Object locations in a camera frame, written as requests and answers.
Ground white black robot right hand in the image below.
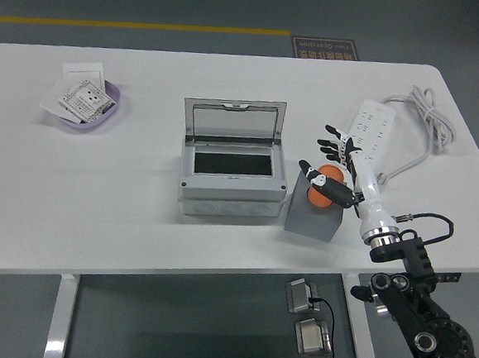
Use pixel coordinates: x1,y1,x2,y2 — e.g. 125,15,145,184
292,122,409,242

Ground orange cylinder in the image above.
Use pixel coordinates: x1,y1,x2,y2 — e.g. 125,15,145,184
306,162,346,211

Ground grey box with clear lid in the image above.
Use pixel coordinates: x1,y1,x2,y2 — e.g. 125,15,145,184
175,93,295,224

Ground grey cube with round hole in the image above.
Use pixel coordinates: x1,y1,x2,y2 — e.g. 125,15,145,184
283,168,347,244

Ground white power strip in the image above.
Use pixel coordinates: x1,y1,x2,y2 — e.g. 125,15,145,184
345,97,398,176

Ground black table control panel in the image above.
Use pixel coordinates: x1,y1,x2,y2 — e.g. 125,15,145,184
434,270,462,285

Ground silver metal block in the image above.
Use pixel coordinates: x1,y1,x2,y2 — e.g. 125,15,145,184
283,276,320,316
292,316,335,358

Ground brown floor sign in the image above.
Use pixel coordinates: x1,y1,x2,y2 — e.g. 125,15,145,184
289,36,362,64

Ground white table leg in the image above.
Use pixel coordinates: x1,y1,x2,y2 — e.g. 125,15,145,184
41,272,81,358
335,272,382,358

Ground yellow floor tape line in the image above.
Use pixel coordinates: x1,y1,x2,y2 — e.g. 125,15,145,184
0,7,293,47

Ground white printed socket panel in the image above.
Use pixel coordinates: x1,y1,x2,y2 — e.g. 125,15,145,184
56,75,117,127

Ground white power cord with plug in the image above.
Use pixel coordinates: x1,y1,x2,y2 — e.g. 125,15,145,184
371,83,459,193

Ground black floor cable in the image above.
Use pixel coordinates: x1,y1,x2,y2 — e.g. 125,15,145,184
304,296,342,358

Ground blank white switch plate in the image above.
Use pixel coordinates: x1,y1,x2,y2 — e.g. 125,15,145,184
60,60,108,91

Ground plain white wall plate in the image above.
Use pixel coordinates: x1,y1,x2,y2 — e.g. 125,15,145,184
38,78,86,120

